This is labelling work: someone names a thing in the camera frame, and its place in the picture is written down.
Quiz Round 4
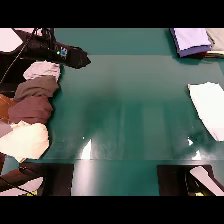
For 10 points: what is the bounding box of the maroon garment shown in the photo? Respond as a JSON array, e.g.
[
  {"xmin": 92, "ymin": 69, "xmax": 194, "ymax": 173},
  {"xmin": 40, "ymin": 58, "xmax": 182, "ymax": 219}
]
[{"xmin": 7, "ymin": 96, "xmax": 55, "ymax": 125}]

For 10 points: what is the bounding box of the pale grey garment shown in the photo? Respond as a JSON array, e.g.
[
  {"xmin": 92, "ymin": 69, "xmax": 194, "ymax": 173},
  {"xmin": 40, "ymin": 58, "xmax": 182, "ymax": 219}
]
[{"xmin": 22, "ymin": 61, "xmax": 62, "ymax": 82}]

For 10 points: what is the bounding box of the grey-brown garment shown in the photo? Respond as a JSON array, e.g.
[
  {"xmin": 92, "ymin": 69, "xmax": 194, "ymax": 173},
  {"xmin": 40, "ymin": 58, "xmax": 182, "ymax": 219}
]
[{"xmin": 13, "ymin": 75, "xmax": 61, "ymax": 102}]

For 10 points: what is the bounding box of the beige garment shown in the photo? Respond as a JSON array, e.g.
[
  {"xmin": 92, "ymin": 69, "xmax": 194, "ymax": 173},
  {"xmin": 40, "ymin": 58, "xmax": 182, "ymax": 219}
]
[{"xmin": 205, "ymin": 28, "xmax": 224, "ymax": 54}]

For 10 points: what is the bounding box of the cream garment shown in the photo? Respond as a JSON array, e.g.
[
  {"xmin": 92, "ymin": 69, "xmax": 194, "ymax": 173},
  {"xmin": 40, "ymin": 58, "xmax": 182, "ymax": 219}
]
[{"xmin": 0, "ymin": 120, "xmax": 51, "ymax": 162}]

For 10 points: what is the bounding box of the white garment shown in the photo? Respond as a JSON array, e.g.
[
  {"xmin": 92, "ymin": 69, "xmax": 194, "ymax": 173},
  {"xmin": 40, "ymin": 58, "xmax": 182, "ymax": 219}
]
[{"xmin": 187, "ymin": 81, "xmax": 224, "ymax": 142}]

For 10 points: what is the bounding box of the orange-brown garment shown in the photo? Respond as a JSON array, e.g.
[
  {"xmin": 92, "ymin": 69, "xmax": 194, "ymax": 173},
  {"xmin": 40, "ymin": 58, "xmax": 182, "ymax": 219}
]
[{"xmin": 0, "ymin": 93, "xmax": 16, "ymax": 121}]

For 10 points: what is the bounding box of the lavender garment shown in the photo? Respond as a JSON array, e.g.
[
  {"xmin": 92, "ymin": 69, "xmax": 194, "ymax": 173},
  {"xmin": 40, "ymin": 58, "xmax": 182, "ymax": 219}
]
[{"xmin": 170, "ymin": 28, "xmax": 214, "ymax": 58}]

